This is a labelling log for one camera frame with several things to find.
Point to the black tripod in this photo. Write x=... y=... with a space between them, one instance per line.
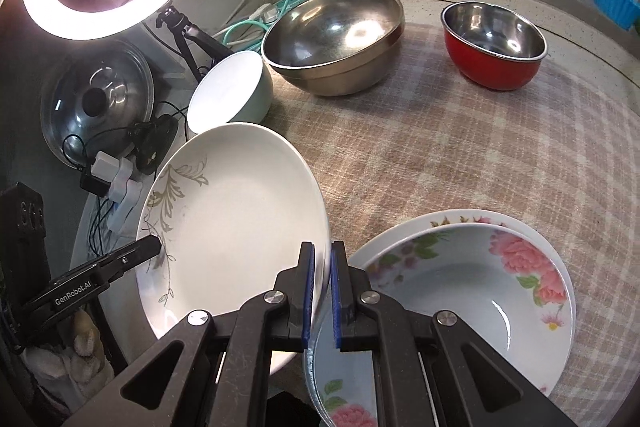
x=200 y=39

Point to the white plug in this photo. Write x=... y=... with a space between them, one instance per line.
x=264 y=13

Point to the white plate with leaf print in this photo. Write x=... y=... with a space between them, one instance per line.
x=235 y=217

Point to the glass pot lid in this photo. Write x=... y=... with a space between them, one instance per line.
x=120 y=77

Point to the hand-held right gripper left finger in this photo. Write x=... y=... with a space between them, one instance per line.
x=310 y=292

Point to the black power adapter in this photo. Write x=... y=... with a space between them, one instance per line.
x=92 y=184

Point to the person's left hand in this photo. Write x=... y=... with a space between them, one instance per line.
x=85 y=337

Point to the pale green bowl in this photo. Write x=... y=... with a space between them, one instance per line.
x=225 y=87

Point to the grey charger plug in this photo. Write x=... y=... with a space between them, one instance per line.
x=107 y=166

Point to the red steel bowl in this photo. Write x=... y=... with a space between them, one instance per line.
x=495 y=72

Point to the deep floral plate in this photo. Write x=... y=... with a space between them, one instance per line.
x=450 y=297

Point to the plaid cloth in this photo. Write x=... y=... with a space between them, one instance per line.
x=425 y=147

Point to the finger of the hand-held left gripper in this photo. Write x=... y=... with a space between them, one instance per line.
x=140 y=252

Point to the large steel bowl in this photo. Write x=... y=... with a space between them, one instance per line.
x=330 y=32

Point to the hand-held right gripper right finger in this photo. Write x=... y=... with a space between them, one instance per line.
x=336 y=302

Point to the black round clamp base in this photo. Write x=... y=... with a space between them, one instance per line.
x=157 y=142

